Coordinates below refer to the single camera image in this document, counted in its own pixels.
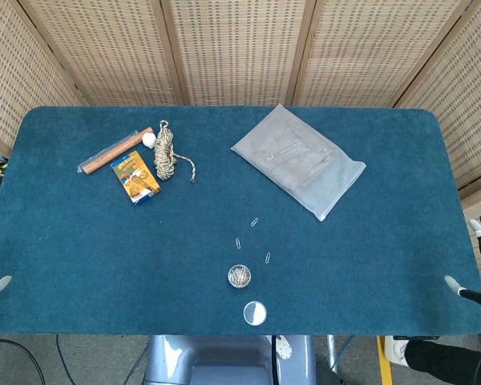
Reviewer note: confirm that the blue felt table cover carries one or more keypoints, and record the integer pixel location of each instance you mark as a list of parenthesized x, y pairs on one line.
[(224, 224)]

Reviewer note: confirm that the person's white shoe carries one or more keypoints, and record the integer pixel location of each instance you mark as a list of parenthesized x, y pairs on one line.
[(397, 351)]

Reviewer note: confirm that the silver table leg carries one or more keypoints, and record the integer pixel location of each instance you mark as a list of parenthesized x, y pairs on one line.
[(332, 353)]

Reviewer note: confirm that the orange and blue card box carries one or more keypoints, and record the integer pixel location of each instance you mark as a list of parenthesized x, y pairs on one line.
[(135, 177)]

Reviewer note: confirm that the frosted plastic zip bag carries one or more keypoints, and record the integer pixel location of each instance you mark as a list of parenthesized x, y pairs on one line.
[(298, 160)]

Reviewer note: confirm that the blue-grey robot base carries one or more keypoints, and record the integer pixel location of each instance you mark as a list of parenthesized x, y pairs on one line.
[(224, 361)]

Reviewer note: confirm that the round clear tin lid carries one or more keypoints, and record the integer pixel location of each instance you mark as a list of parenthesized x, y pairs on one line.
[(254, 313)]

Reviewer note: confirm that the wooden stick in plastic wrap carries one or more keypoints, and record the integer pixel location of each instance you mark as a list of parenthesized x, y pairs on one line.
[(116, 150)]

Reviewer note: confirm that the silver paperclip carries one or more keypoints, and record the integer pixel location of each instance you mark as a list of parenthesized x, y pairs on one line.
[(255, 222), (238, 243), (267, 257)]

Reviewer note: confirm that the round tin of paperclips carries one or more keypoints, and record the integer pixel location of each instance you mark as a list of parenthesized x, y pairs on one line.
[(239, 276)]

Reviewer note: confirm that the person's black trouser leg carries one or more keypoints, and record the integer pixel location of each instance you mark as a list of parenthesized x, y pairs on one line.
[(445, 361)]

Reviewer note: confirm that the woven bamboo screen panel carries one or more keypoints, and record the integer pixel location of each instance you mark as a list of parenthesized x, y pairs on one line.
[(465, 100), (12, 68), (381, 48), (236, 48), (104, 48)]

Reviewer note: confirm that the coiled beige twine bundle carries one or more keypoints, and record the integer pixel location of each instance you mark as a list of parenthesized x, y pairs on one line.
[(165, 154)]

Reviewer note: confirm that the small white ball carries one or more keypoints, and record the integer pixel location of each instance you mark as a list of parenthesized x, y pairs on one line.
[(148, 140)]

